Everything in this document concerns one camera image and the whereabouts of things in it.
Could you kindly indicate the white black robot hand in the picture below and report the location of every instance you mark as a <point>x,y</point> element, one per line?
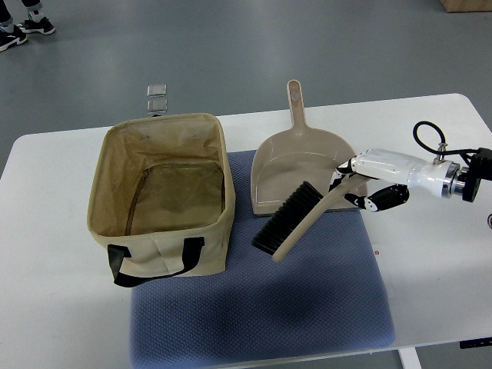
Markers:
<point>403,172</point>

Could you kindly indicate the beige hand broom black bristles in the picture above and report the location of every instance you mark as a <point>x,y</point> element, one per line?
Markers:
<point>297,214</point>

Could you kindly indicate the beige plastic dustpan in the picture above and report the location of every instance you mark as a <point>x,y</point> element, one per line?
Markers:
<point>301,153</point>

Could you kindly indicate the blue quilted mat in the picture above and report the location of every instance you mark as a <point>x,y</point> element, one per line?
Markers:
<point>326,296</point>

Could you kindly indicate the black table control panel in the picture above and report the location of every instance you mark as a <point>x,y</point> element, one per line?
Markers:
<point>475,343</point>

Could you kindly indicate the wooden box corner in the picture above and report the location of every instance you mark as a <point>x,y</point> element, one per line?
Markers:
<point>453,6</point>

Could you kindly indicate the upper floor socket cover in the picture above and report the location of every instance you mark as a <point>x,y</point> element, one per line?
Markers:
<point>156,90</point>

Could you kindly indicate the black white sneaker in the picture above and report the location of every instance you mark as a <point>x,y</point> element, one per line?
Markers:
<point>14,38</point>
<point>44,26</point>

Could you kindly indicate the person in dark jeans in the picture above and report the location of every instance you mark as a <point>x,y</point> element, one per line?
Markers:
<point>34,8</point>

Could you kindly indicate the yellow fabric bag black handle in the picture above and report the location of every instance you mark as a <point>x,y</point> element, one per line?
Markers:
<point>162,199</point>

